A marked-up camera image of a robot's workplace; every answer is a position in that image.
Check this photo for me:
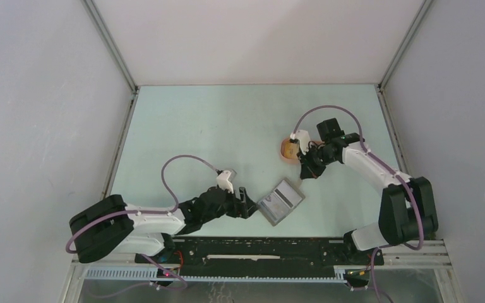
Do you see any corner frame post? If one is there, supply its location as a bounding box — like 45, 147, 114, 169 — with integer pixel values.
377, 0, 435, 90
81, 0, 138, 93

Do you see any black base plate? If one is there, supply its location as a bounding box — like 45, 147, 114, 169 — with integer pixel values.
151, 236, 383, 278

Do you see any white card with stripe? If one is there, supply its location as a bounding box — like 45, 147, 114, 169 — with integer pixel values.
273, 180, 305, 209

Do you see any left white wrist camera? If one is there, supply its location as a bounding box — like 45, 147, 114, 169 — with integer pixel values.
216, 169, 237, 194

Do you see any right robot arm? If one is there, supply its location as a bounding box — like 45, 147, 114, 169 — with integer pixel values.
290, 118, 439, 264

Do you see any aluminium frame rail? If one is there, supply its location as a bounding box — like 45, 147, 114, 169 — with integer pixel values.
71, 239, 453, 270

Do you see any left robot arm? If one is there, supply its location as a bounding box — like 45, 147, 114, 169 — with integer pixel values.
66, 187, 258, 264

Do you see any pink oval tray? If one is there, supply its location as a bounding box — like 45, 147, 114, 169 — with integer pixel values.
279, 138, 324, 165

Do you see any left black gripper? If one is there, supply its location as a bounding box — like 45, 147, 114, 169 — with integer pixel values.
202, 183, 259, 223

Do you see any right corner frame post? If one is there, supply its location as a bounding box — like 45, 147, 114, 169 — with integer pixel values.
377, 0, 435, 90

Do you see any grey card holder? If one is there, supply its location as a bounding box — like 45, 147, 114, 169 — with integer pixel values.
257, 178, 305, 226

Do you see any white credit card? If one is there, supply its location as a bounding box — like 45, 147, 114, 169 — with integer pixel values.
260, 193, 285, 220

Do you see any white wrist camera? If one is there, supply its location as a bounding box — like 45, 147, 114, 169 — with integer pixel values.
216, 169, 237, 194
289, 129, 311, 155

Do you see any left corner frame post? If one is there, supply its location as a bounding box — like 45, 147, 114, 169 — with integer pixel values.
81, 0, 138, 93

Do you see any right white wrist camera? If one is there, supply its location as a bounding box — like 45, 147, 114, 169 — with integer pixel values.
289, 129, 311, 155

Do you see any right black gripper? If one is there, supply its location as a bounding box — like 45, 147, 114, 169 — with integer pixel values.
297, 143, 337, 179

